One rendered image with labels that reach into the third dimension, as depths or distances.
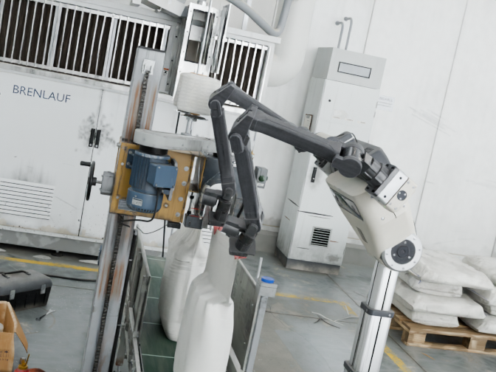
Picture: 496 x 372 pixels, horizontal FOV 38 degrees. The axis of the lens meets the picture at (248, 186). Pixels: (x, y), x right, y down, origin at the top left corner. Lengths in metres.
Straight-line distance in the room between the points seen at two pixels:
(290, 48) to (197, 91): 3.45
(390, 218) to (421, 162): 5.42
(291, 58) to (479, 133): 2.70
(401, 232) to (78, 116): 3.70
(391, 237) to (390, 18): 5.25
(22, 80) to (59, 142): 0.55
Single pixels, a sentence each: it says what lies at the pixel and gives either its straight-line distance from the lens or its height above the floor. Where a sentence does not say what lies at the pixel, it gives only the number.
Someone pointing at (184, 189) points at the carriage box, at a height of 1.18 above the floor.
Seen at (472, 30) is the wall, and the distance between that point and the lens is 8.17.
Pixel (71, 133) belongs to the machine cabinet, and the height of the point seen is 1.03.
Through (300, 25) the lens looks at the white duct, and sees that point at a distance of 6.44.
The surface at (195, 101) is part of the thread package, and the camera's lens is 3.01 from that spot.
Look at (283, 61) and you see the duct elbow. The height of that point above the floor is 1.92.
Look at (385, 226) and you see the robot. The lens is 2.63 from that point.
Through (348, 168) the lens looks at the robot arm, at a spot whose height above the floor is 1.49.
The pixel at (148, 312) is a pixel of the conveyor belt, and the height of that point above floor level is 0.38.
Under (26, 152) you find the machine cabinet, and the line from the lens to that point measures 5.98.
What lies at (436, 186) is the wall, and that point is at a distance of 8.15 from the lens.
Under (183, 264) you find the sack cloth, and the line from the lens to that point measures 3.60.
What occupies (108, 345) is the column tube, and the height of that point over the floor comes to 0.39.
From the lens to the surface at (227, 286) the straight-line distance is 2.91.
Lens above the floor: 1.71
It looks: 8 degrees down
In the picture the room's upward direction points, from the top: 11 degrees clockwise
